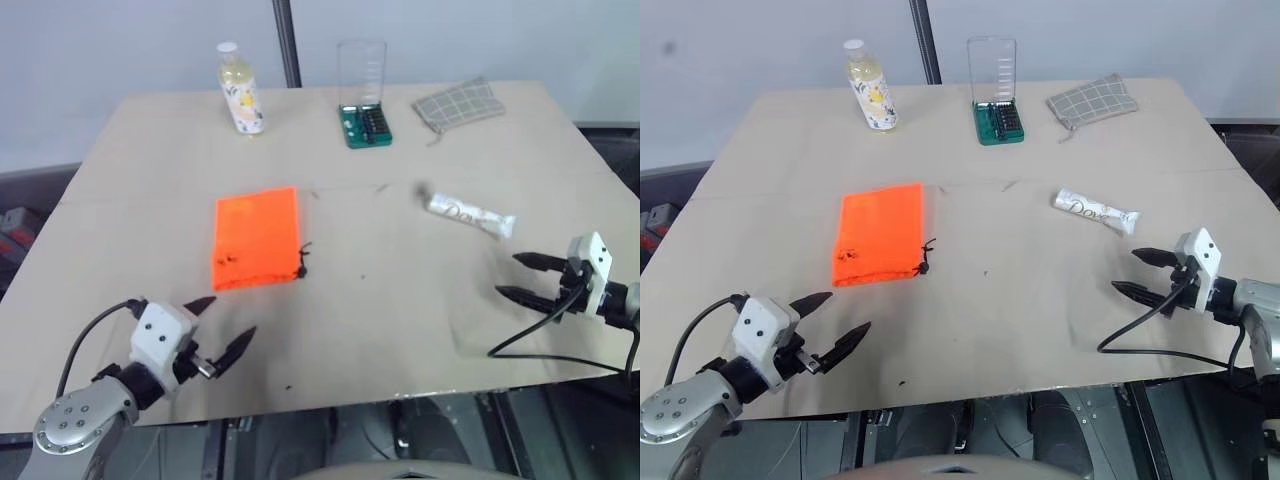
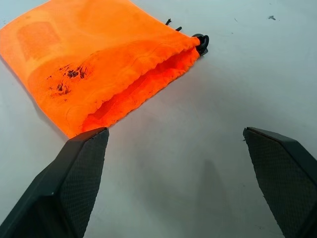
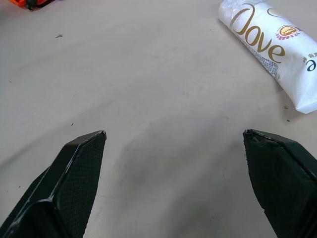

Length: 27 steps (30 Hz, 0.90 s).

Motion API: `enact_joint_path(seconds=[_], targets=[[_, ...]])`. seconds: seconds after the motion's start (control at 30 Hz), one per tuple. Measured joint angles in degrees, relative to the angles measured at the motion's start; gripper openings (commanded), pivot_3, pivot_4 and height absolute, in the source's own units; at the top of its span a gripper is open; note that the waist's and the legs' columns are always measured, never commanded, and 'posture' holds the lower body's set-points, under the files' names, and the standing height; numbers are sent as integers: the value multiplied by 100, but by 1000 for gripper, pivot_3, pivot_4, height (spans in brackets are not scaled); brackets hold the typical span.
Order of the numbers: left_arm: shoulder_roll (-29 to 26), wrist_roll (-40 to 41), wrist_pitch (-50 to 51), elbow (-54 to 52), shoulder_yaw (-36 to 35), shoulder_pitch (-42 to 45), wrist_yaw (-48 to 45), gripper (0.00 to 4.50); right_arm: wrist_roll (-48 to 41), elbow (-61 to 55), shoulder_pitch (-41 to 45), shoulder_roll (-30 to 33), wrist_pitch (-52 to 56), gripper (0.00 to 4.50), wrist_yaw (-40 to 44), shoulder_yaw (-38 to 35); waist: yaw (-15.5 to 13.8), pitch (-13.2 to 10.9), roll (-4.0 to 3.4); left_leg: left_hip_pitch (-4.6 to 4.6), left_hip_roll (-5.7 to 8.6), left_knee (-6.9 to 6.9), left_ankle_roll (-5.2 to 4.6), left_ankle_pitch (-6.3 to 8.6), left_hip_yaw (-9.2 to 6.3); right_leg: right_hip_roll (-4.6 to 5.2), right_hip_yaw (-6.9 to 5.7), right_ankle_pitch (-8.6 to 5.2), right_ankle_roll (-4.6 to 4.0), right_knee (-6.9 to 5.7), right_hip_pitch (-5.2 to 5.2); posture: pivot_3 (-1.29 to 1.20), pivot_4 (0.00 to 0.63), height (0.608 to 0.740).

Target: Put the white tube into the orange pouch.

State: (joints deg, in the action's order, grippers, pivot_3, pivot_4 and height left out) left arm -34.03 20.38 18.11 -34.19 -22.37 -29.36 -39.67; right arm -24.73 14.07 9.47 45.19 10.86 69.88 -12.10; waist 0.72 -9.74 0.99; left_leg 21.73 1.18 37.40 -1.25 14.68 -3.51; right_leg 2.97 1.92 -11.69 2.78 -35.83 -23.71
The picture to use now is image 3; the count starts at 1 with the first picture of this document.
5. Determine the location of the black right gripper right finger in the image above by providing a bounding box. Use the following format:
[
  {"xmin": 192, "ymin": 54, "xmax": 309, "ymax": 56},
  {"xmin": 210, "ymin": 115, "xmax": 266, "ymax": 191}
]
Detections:
[{"xmin": 242, "ymin": 128, "xmax": 317, "ymax": 238}]

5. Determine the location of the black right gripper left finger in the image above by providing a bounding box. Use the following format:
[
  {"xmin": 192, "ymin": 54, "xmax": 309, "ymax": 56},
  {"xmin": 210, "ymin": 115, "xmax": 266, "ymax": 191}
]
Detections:
[{"xmin": 0, "ymin": 130, "xmax": 107, "ymax": 238}]

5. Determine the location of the white Dove soap package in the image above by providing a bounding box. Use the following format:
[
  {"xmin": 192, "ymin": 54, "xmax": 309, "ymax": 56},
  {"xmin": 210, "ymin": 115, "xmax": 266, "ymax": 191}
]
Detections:
[{"xmin": 217, "ymin": 0, "xmax": 317, "ymax": 115}]

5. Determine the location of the orange and black object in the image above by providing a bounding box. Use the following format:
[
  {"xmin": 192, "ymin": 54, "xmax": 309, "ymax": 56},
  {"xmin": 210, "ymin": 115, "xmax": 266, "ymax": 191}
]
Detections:
[{"xmin": 8, "ymin": 0, "xmax": 54, "ymax": 10}]

